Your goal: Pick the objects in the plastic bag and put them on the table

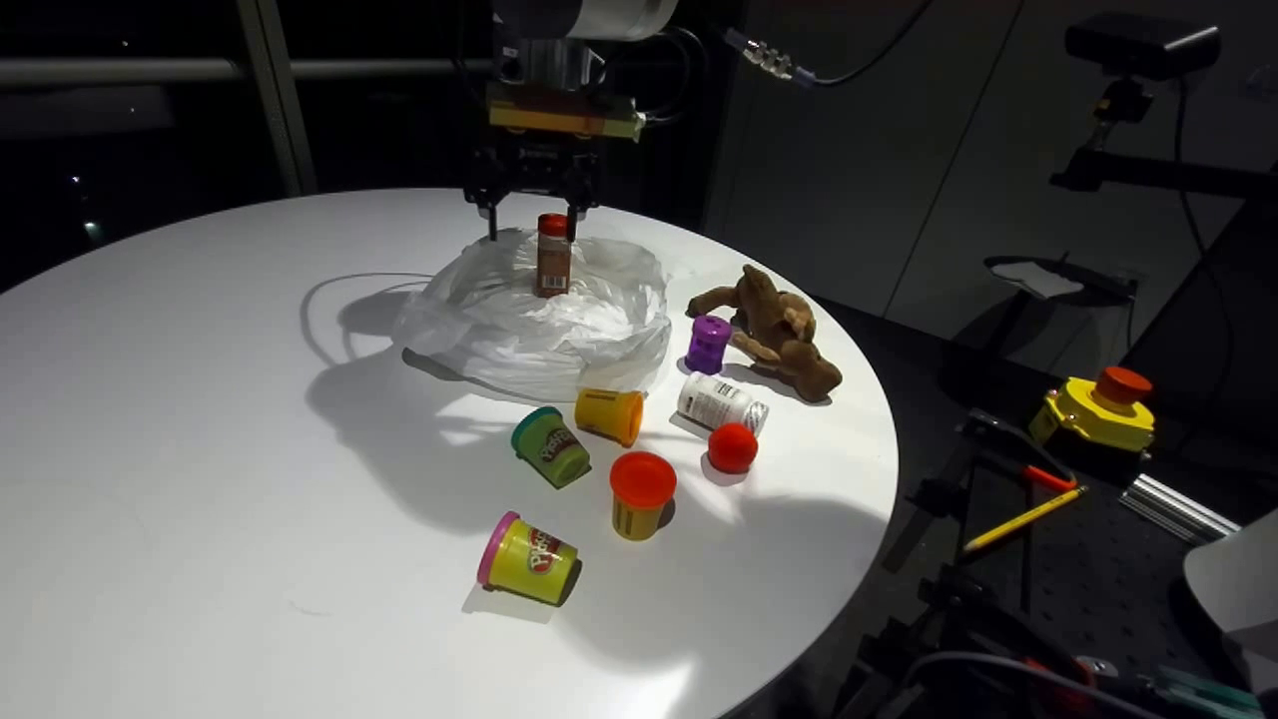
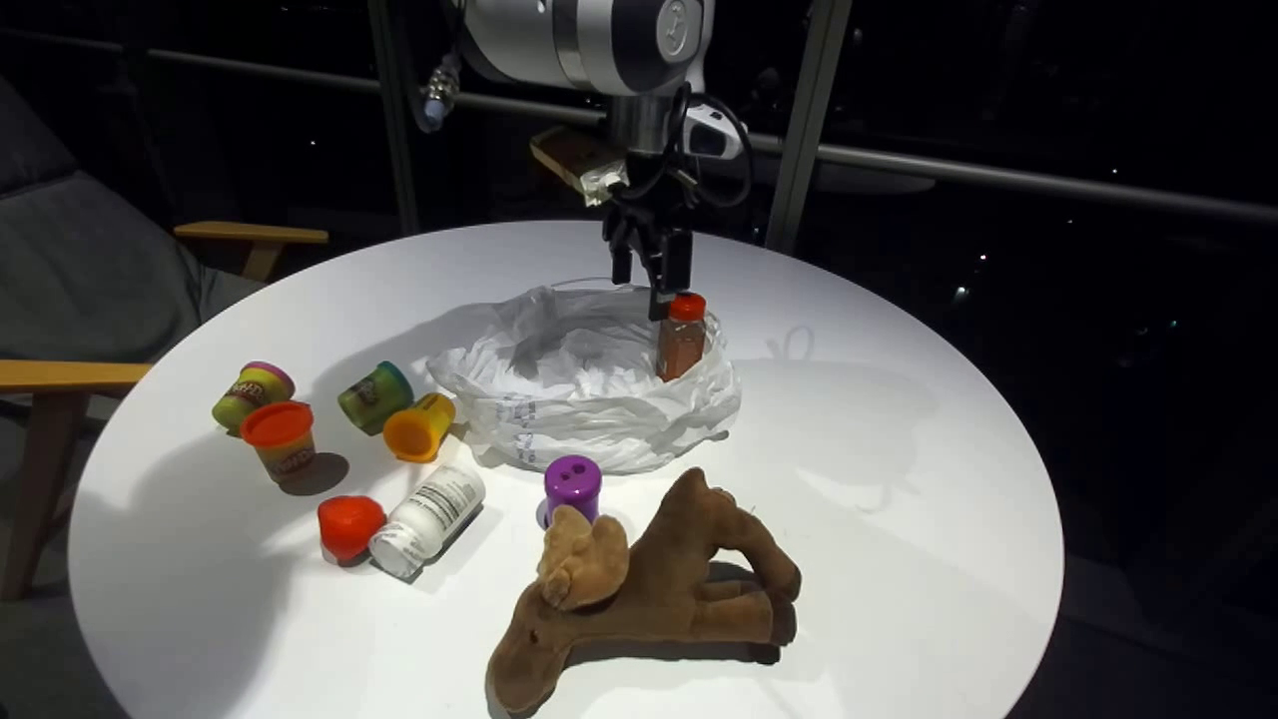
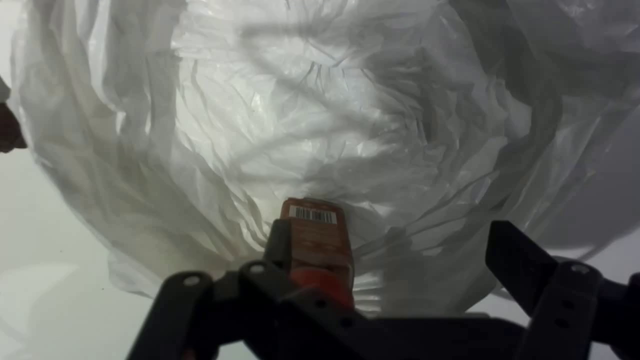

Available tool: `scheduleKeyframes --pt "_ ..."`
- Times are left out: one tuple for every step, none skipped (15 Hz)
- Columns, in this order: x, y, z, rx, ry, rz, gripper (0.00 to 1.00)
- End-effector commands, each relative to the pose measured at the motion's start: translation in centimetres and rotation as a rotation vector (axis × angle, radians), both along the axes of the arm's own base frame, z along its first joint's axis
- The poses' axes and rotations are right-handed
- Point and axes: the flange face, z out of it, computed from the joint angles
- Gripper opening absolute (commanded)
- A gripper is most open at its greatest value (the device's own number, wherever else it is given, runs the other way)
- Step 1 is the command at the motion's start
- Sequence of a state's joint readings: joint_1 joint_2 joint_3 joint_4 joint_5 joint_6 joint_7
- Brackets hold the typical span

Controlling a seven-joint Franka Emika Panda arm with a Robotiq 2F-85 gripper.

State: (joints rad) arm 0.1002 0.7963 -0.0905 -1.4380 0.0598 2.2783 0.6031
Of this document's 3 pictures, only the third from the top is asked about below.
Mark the spice jar with red lid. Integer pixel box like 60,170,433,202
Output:
278,196,357,312

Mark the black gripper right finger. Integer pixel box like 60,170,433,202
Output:
484,218,640,360

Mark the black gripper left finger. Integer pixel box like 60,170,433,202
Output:
126,218,376,360

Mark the white plastic bag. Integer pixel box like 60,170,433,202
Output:
8,0,640,318

